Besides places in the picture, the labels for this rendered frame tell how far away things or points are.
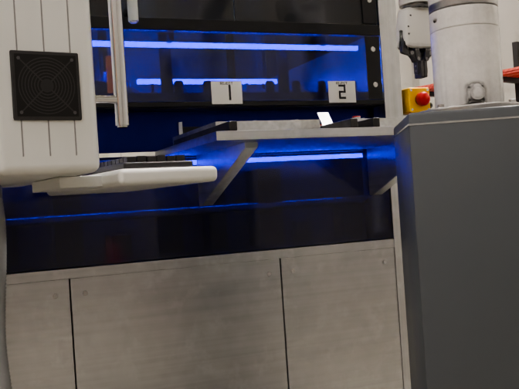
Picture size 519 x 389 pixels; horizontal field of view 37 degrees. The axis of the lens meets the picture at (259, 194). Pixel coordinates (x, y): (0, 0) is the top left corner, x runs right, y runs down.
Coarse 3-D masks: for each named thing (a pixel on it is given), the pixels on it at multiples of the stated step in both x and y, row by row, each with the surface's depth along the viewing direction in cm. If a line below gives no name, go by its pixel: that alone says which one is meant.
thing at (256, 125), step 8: (256, 120) 176; (264, 120) 177; (272, 120) 178; (280, 120) 178; (288, 120) 179; (296, 120) 180; (304, 120) 181; (312, 120) 182; (200, 128) 182; (240, 128) 174; (248, 128) 175; (256, 128) 176; (264, 128) 177; (272, 128) 178; (280, 128) 178; (288, 128) 179; (296, 128) 180; (304, 128) 181; (312, 128) 181; (176, 136) 200; (184, 136) 194
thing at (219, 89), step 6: (216, 84) 200; (222, 84) 201; (228, 84) 201; (234, 84) 202; (240, 84) 203; (216, 90) 200; (222, 90) 201; (228, 90) 201; (234, 90) 202; (240, 90) 203; (216, 96) 200; (222, 96) 201; (228, 96) 201; (234, 96) 202; (240, 96) 203; (216, 102) 200; (222, 102) 201; (228, 102) 201; (234, 102) 202; (240, 102) 203
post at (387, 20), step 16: (384, 0) 221; (384, 16) 221; (384, 32) 220; (384, 48) 220; (384, 64) 220; (384, 80) 220; (400, 80) 222; (384, 96) 220; (400, 96) 222; (384, 112) 220; (400, 112) 222; (400, 240) 220; (400, 256) 220; (400, 272) 220; (400, 288) 219; (400, 304) 219; (400, 320) 219; (400, 336) 219
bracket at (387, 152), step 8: (392, 144) 204; (368, 152) 216; (376, 152) 212; (384, 152) 208; (392, 152) 204; (368, 160) 216; (376, 160) 212; (384, 160) 209; (392, 160) 205; (368, 168) 216; (376, 168) 212; (384, 168) 209; (392, 168) 205; (368, 176) 216; (376, 176) 213; (384, 176) 209; (392, 176) 205; (376, 184) 213; (384, 184) 209; (392, 184) 210; (376, 192) 213; (384, 192) 215
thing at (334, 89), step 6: (330, 84) 213; (336, 84) 214; (342, 84) 214; (348, 84) 215; (354, 84) 216; (330, 90) 213; (336, 90) 214; (342, 90) 214; (348, 90) 215; (354, 90) 216; (330, 96) 213; (336, 96) 214; (348, 96) 215; (354, 96) 216; (330, 102) 213; (336, 102) 214; (342, 102) 214; (348, 102) 215; (354, 102) 216
